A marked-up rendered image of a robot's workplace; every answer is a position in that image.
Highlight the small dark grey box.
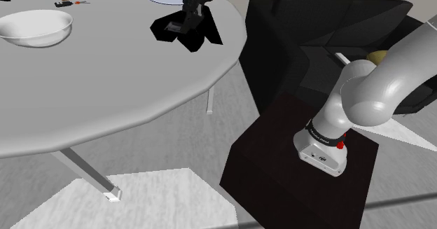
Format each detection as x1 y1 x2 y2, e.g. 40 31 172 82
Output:
165 21 182 33

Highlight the black sofa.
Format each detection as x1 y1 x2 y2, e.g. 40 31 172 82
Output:
238 0 437 116

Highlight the round white table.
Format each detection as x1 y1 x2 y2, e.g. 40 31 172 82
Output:
0 0 248 203

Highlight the white bowl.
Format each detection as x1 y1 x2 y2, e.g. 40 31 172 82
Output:
0 9 74 48

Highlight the yellow round object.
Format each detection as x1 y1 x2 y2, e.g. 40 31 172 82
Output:
366 50 389 66

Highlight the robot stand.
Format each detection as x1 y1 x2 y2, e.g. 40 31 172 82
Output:
219 92 380 229

